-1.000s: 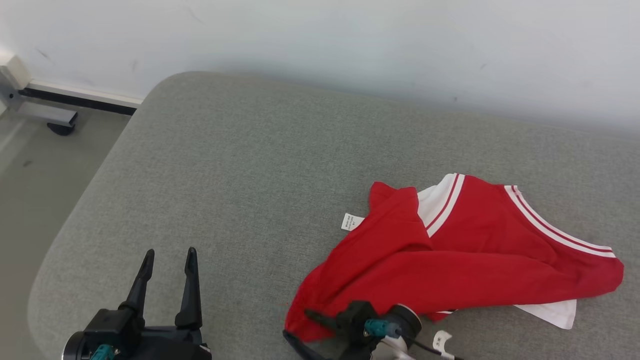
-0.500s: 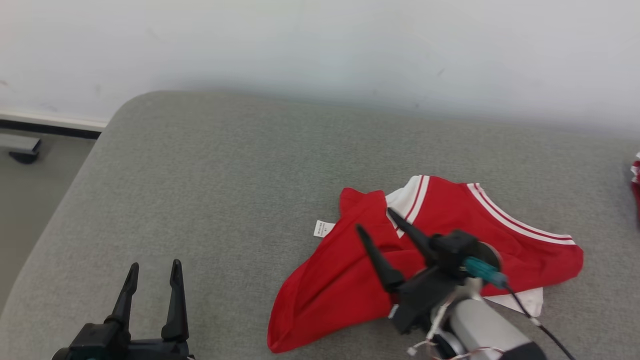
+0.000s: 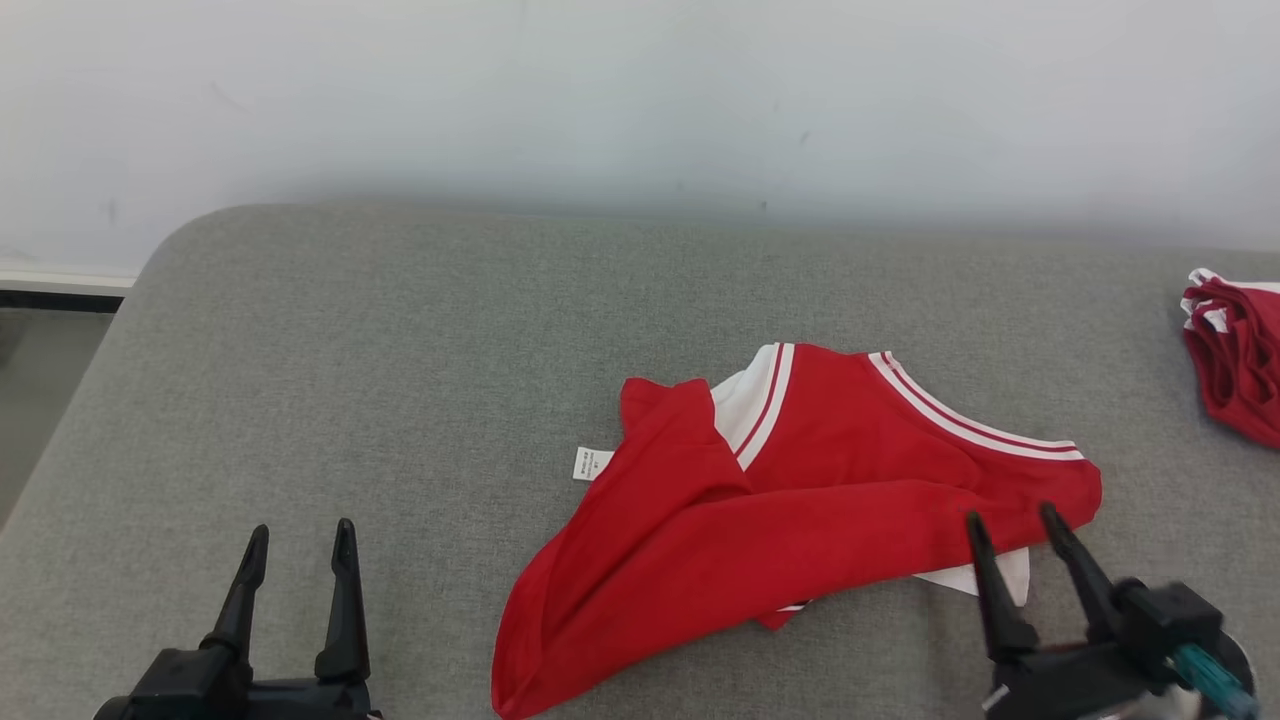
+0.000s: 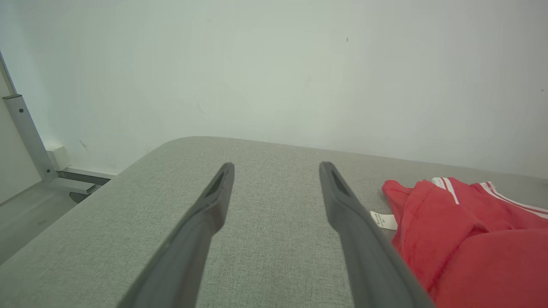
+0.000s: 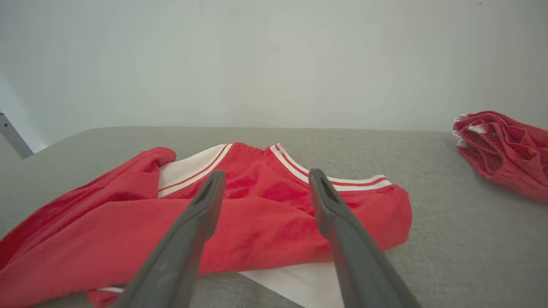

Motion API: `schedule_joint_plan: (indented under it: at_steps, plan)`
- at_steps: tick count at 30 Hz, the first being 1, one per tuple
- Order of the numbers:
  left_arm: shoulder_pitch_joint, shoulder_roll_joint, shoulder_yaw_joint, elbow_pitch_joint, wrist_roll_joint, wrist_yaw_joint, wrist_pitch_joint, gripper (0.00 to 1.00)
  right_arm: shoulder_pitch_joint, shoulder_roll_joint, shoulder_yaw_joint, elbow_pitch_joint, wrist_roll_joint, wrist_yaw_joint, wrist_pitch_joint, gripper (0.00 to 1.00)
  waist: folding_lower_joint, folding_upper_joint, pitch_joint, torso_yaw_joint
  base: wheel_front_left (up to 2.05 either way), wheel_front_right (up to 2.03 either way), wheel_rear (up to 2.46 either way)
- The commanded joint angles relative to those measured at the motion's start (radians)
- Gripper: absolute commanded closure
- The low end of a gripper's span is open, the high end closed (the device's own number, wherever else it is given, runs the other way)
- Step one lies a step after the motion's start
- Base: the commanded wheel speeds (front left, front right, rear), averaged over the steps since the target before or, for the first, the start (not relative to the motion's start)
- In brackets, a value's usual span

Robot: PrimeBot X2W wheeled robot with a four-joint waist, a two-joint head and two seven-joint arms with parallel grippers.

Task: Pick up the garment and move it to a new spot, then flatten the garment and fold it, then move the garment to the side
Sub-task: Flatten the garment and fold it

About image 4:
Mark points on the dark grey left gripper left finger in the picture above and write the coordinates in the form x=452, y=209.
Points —
x=184, y=256

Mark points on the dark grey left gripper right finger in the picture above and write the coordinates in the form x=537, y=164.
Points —
x=368, y=256

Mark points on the red Bulls 23 jersey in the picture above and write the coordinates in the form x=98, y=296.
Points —
x=479, y=256

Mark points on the small white wall box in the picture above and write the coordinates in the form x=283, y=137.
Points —
x=59, y=157

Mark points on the grey metal frame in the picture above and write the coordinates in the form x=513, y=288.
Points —
x=28, y=132

